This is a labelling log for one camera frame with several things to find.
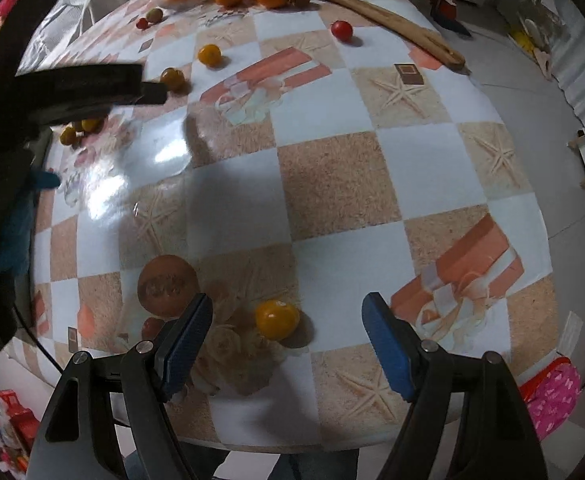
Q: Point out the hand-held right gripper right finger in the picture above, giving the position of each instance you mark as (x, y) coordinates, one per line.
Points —
(386, 345)

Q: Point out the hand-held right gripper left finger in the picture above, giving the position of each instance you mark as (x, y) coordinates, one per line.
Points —
(188, 345)

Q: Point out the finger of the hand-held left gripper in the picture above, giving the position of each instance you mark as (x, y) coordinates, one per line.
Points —
(87, 89)

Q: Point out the yellow tomato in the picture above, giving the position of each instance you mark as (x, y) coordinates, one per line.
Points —
(277, 318)

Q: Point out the person's left hand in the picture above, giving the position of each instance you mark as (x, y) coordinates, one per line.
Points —
(15, 220)

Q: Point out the small orange kumquat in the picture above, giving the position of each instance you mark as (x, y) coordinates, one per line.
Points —
(172, 78)
(91, 124)
(210, 55)
(67, 135)

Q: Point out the small red tomato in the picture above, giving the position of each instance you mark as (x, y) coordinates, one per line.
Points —
(151, 327)

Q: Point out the brown round fruit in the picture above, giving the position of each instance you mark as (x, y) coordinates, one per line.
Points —
(165, 285)

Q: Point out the red cherry tomato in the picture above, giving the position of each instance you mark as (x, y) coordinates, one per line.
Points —
(142, 23)

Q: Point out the small green fruit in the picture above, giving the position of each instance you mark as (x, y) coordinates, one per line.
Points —
(155, 14)

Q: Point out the pink patterned bag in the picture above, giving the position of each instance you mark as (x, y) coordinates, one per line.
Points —
(552, 395)

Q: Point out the checkered patterned tablecloth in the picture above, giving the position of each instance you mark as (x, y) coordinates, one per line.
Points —
(332, 180)

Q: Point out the red packaging boxes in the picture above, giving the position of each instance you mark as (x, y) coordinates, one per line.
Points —
(15, 420)

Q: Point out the long wooden stick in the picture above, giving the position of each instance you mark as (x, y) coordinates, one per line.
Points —
(387, 16)

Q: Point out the red dustpan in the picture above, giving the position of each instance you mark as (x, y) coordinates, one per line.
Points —
(445, 6)

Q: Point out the clear plastic bag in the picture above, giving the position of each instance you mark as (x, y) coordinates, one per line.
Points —
(539, 20)

